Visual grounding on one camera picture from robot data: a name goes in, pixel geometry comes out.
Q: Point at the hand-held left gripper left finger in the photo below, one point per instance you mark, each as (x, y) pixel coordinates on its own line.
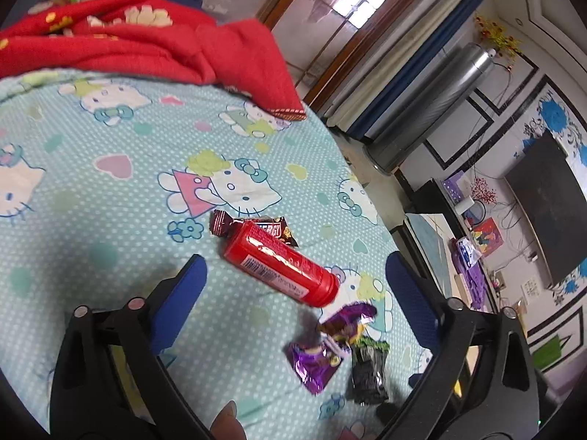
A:
(183, 302)

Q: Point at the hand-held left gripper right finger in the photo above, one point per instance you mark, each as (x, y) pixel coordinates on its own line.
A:
(412, 302)

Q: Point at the red plastic bottle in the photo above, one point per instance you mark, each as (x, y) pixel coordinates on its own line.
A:
(275, 256)

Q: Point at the person's left hand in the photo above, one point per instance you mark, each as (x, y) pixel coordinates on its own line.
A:
(227, 424)

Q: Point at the glass top cabinet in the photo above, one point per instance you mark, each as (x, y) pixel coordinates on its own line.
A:
(426, 243)

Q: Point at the purple cloth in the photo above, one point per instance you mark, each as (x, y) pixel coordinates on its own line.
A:
(472, 284)

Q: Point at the purple yellow snack wrapper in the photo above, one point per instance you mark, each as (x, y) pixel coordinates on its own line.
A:
(344, 318)

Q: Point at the blue white tissue pack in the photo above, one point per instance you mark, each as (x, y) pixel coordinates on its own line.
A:
(467, 252)

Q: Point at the black green snack wrapper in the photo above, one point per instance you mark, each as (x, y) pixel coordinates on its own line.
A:
(367, 371)

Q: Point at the colourful picture book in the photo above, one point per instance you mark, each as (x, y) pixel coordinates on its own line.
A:
(486, 238)

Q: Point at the black cabinet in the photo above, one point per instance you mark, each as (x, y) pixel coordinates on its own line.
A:
(431, 197)

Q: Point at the cartoon cat printed bedsheet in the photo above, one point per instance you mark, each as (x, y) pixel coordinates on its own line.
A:
(114, 220)

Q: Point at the purple silver snack wrapper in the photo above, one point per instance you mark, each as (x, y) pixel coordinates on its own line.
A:
(312, 366)

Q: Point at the white paper sign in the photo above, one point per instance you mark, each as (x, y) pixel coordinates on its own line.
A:
(533, 291)

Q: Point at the purple box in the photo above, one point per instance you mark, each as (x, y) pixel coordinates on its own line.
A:
(454, 188)

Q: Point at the brown snack wrapper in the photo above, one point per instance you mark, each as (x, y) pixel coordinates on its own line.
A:
(288, 234)

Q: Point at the red berry decoration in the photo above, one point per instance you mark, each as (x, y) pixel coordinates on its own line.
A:
(484, 190)

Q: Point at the black television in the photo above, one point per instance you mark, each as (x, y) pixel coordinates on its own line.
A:
(550, 201)

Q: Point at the silver cylinder air conditioner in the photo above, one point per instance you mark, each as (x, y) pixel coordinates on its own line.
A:
(426, 105)

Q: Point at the blue beige curtain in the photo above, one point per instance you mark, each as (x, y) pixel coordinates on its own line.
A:
(412, 68)

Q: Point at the wooden framed glass door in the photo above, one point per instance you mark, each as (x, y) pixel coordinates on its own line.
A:
(348, 66)

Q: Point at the red flower printed blanket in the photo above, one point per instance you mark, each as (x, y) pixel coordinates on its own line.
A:
(137, 46)

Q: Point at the yellow artificial flowers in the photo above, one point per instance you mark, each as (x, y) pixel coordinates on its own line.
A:
(497, 36)

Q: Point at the green grass wall sticker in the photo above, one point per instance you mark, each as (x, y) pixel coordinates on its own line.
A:
(550, 353)

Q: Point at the blue flower wall sticker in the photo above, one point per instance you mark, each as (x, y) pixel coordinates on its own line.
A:
(571, 284)
(555, 114)

